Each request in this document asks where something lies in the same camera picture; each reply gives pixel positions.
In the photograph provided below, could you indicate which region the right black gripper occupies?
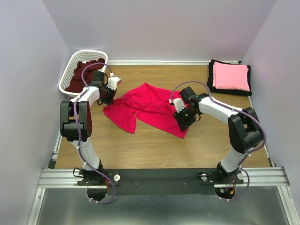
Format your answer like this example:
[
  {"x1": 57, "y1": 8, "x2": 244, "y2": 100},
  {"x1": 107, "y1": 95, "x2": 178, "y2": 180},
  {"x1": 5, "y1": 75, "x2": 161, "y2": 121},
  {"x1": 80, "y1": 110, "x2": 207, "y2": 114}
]
[{"x1": 172, "y1": 106, "x2": 198, "y2": 132}]

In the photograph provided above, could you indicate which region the crimson red t shirt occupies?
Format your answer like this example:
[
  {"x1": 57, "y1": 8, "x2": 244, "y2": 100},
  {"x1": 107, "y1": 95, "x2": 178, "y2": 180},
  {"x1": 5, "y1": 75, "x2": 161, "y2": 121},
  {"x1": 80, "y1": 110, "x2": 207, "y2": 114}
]
[{"x1": 103, "y1": 83, "x2": 187, "y2": 138}]

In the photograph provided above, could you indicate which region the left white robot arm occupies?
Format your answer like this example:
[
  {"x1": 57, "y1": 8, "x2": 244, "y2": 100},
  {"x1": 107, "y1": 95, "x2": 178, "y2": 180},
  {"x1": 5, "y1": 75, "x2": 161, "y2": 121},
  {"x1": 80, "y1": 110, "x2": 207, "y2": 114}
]
[{"x1": 60, "y1": 71, "x2": 121, "y2": 185}]

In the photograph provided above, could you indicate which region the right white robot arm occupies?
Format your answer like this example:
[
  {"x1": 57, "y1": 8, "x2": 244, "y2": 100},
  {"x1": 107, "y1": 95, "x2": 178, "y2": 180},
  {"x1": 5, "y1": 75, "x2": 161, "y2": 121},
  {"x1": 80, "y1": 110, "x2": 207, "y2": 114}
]
[{"x1": 169, "y1": 87, "x2": 266, "y2": 184}]

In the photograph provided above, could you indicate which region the dark maroon t shirt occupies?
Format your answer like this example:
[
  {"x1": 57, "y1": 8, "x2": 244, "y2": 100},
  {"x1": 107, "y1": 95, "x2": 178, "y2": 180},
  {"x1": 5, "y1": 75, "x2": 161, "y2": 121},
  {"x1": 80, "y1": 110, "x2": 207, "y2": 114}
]
[{"x1": 65, "y1": 58, "x2": 105, "y2": 93}]

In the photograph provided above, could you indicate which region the white plastic laundry basket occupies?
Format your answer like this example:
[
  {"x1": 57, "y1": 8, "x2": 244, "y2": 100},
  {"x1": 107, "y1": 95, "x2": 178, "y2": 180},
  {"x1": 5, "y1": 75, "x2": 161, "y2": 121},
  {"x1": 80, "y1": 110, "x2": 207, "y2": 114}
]
[{"x1": 59, "y1": 50, "x2": 108, "y2": 98}]

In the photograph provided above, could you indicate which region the folded black t shirt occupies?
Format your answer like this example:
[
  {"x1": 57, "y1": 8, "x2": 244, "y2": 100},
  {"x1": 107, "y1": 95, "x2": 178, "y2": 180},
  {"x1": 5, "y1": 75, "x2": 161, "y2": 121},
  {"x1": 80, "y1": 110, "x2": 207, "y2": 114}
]
[{"x1": 207, "y1": 60, "x2": 252, "y2": 96}]

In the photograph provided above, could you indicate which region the folded pink t shirt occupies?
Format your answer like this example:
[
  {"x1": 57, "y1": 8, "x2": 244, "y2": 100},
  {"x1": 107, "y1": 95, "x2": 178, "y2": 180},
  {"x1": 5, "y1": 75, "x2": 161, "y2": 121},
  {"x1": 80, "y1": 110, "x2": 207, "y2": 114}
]
[{"x1": 212, "y1": 62, "x2": 250, "y2": 92}]

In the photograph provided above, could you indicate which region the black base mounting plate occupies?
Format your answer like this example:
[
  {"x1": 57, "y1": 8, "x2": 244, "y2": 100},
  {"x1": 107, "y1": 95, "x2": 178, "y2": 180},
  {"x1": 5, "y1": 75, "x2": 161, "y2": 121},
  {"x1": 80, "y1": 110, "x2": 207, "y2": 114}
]
[{"x1": 75, "y1": 168, "x2": 244, "y2": 195}]

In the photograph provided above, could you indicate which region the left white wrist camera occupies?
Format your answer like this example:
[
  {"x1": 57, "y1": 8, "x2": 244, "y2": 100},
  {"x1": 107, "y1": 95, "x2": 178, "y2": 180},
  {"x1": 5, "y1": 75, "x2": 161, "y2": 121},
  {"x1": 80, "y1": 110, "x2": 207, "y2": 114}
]
[{"x1": 106, "y1": 76, "x2": 122, "y2": 91}]

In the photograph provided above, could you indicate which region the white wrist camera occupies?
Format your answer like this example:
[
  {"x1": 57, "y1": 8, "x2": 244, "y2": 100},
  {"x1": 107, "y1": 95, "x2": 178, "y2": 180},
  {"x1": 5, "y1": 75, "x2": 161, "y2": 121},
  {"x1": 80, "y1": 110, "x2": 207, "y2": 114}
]
[
  {"x1": 169, "y1": 98, "x2": 186, "y2": 113},
  {"x1": 106, "y1": 76, "x2": 122, "y2": 91}
]

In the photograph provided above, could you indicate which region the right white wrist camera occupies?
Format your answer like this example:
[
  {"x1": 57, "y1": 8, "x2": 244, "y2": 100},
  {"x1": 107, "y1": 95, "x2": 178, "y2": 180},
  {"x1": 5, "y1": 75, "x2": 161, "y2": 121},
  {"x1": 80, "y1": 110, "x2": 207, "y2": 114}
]
[{"x1": 169, "y1": 98, "x2": 186, "y2": 113}]

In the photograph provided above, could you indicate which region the aluminium frame rail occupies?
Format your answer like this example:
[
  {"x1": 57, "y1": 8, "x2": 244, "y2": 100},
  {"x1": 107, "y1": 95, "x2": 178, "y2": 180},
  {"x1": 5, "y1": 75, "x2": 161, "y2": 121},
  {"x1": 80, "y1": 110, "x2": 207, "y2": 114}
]
[{"x1": 37, "y1": 167, "x2": 290, "y2": 188}]

